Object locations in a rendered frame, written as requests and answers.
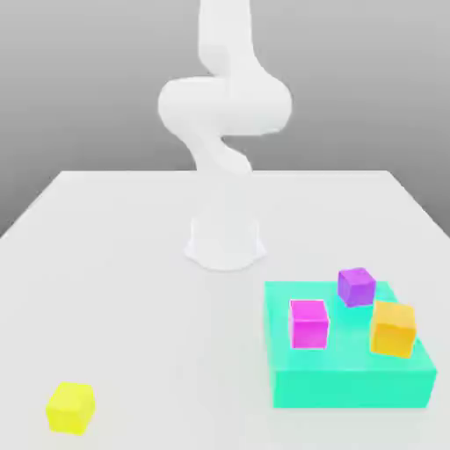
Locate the small orange cube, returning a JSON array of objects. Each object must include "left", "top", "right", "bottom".
[{"left": 369, "top": 300, "right": 417, "bottom": 359}]

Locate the large turquoise box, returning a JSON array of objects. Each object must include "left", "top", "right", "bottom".
[{"left": 264, "top": 279, "right": 439, "bottom": 410}]

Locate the small purple cube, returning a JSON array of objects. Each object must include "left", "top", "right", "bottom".
[{"left": 337, "top": 267, "right": 377, "bottom": 308}]

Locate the small magenta cube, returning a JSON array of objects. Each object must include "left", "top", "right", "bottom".
[{"left": 288, "top": 299, "right": 330, "bottom": 351}]

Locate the small yellow cube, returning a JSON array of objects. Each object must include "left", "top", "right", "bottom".
[{"left": 45, "top": 381, "right": 97, "bottom": 437}]

